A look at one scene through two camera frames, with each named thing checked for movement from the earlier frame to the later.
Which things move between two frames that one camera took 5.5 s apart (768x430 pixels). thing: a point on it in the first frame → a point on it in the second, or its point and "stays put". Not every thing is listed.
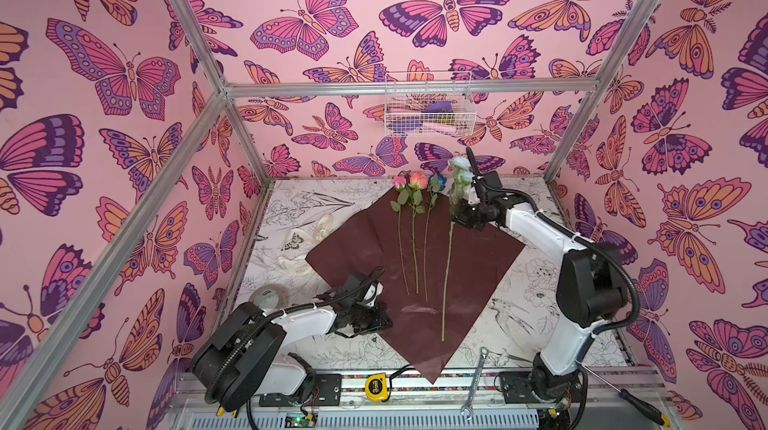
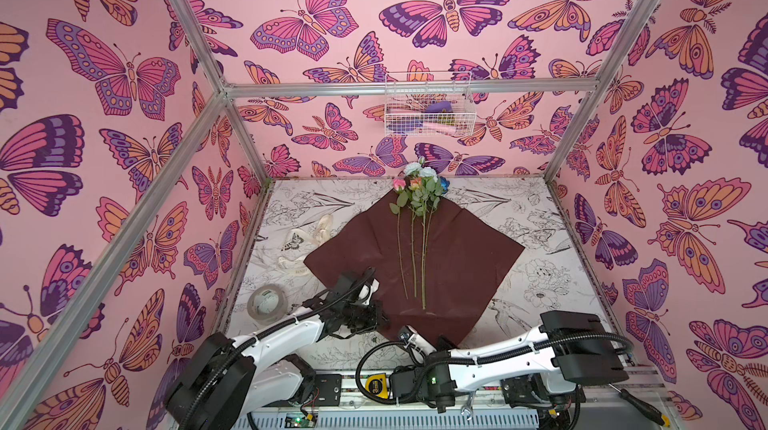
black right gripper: [466, 212] → [417, 345]
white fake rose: [461, 172] → [426, 175]
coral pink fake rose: [418, 183] stays put
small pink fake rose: [400, 183] stays put
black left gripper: [377, 324] stays put
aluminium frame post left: [210, 54] stays put
